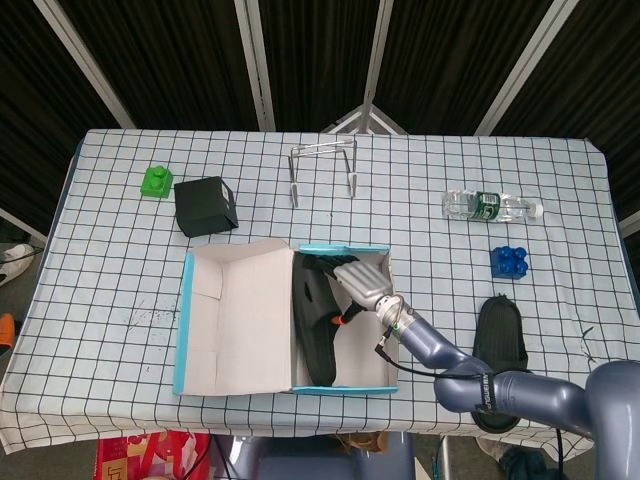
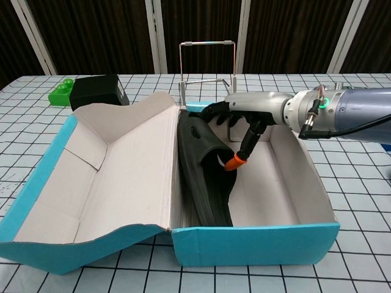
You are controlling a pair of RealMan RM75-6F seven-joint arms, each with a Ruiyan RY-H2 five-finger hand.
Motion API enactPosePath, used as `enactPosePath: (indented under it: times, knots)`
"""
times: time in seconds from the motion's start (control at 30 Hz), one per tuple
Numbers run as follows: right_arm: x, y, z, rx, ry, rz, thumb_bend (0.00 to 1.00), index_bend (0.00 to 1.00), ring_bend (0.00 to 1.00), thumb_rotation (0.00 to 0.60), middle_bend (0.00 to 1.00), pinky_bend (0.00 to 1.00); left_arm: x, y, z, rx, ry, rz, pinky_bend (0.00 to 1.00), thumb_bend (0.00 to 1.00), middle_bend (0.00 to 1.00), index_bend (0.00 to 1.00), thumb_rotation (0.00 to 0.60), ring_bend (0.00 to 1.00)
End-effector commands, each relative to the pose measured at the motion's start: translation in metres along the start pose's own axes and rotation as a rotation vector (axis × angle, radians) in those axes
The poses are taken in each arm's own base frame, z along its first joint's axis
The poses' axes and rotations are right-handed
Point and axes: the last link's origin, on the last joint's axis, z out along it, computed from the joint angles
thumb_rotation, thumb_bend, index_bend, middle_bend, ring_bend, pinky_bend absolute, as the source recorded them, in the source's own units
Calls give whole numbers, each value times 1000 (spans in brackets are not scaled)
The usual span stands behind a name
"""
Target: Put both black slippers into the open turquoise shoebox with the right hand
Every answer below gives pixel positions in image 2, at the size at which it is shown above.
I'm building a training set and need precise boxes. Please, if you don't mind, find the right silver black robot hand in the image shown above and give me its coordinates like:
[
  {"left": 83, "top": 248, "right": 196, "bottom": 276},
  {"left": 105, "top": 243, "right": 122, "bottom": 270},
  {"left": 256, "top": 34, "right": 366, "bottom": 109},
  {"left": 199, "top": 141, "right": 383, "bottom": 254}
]
[{"left": 200, "top": 91, "right": 294, "bottom": 171}]

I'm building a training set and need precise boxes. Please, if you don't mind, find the black rubber slipper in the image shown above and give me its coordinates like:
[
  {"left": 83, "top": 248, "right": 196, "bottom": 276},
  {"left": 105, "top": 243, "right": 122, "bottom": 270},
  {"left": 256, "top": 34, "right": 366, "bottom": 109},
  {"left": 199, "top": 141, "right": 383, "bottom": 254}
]
[{"left": 177, "top": 111, "right": 239, "bottom": 228}]

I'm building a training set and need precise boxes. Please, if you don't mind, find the blue cardboard shoebox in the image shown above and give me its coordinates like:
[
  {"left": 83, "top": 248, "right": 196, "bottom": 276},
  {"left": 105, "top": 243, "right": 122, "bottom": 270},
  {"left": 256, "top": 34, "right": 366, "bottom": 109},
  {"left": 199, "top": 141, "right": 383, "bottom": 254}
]
[{"left": 0, "top": 91, "right": 341, "bottom": 275}]

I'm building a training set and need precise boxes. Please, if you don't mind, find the grid-pattern tablecloth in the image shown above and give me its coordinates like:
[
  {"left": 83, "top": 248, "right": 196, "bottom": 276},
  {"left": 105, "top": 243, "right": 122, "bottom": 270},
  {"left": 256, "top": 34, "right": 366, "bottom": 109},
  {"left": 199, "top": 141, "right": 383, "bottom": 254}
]
[{"left": 0, "top": 73, "right": 391, "bottom": 293}]

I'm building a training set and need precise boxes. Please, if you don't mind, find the small black box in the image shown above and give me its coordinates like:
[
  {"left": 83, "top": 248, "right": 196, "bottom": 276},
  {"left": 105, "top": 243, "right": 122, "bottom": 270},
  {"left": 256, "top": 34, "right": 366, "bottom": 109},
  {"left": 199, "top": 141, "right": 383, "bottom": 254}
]
[{"left": 69, "top": 74, "right": 131, "bottom": 111}]

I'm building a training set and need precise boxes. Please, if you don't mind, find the dark pleated partition panel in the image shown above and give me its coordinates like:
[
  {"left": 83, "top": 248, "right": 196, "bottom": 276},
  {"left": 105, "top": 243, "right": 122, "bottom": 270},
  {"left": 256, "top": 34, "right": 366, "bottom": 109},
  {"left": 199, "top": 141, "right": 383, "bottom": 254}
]
[
  {"left": 160, "top": 0, "right": 244, "bottom": 74},
  {"left": 26, "top": 0, "right": 155, "bottom": 76},
  {"left": 0, "top": 0, "right": 46, "bottom": 91},
  {"left": 243, "top": 0, "right": 355, "bottom": 74},
  {"left": 339, "top": 0, "right": 391, "bottom": 74}
]

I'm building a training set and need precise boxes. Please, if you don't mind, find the green toy brick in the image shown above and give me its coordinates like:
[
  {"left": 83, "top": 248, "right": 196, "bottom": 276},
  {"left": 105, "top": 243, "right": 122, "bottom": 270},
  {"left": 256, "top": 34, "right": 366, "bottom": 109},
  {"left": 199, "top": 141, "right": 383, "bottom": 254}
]
[{"left": 48, "top": 78, "right": 75, "bottom": 107}]

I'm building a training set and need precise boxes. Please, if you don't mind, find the white partition frame post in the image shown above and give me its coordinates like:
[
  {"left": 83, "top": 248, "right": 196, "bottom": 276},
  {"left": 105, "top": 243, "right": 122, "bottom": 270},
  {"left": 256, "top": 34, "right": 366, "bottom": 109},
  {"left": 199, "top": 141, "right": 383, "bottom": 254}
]
[
  {"left": 10, "top": 0, "right": 59, "bottom": 76},
  {"left": 145, "top": 0, "right": 168, "bottom": 74},
  {"left": 233, "top": 0, "right": 260, "bottom": 74},
  {"left": 327, "top": 0, "right": 370, "bottom": 74}
]

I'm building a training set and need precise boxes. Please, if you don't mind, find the metal wire stand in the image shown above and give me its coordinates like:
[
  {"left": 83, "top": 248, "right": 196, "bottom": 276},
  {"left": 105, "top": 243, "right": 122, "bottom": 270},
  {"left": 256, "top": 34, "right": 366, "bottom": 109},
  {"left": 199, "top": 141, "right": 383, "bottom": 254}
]
[{"left": 178, "top": 40, "right": 238, "bottom": 107}]

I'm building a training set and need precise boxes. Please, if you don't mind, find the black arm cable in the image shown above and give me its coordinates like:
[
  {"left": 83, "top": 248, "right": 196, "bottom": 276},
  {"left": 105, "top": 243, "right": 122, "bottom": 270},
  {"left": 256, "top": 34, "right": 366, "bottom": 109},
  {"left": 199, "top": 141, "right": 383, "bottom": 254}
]
[{"left": 298, "top": 99, "right": 391, "bottom": 140}]

